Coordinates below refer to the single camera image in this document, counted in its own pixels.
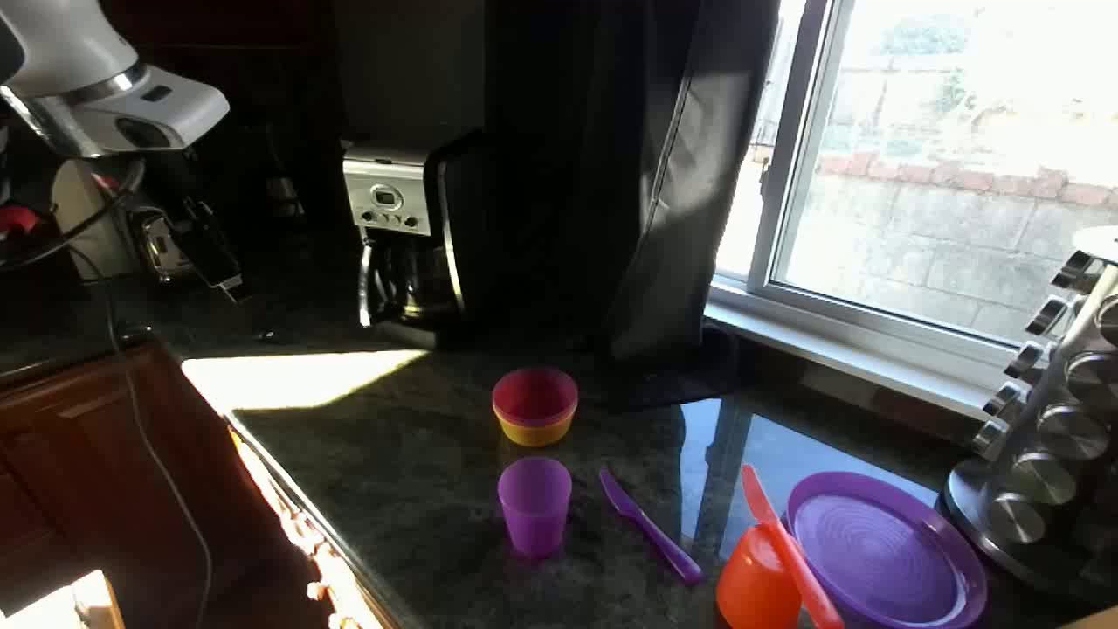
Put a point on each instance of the purple plastic cup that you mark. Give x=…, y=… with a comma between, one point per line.
x=535, y=509

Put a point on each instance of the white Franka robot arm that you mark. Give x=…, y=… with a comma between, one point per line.
x=73, y=55

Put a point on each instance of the orange plastic cup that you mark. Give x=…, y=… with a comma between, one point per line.
x=752, y=588

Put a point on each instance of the pink and yellow bowl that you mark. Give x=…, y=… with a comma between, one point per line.
x=535, y=407

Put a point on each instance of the stainless steel coffee maker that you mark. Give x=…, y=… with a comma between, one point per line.
x=391, y=198

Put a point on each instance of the orange plastic knife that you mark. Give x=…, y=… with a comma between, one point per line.
x=783, y=536

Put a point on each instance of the purple plastic plate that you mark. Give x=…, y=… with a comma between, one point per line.
x=887, y=552

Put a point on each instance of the brown wooden cabinet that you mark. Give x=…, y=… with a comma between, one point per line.
x=91, y=466

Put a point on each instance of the white window frame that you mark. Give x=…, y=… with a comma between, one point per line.
x=797, y=141

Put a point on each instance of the silver wall outlet box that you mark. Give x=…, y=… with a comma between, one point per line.
x=159, y=242

